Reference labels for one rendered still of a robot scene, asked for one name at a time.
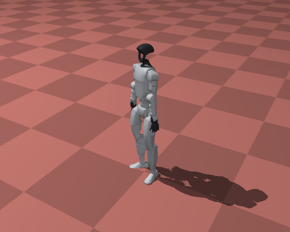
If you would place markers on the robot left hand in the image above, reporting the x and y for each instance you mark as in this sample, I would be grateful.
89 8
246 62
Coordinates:
154 125

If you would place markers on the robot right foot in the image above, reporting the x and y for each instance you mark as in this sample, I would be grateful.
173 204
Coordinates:
138 165

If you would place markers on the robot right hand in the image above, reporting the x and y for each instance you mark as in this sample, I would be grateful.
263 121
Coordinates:
132 105

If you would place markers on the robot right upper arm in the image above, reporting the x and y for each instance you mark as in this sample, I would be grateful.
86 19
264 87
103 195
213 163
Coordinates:
133 83

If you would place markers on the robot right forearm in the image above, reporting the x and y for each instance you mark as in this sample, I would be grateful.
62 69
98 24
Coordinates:
133 97

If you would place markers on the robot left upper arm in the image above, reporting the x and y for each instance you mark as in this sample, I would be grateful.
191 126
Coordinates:
153 78

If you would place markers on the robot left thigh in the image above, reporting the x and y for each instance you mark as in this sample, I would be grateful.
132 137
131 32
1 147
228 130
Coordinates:
149 136

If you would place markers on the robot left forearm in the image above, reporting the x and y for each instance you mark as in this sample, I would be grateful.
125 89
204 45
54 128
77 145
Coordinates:
153 109

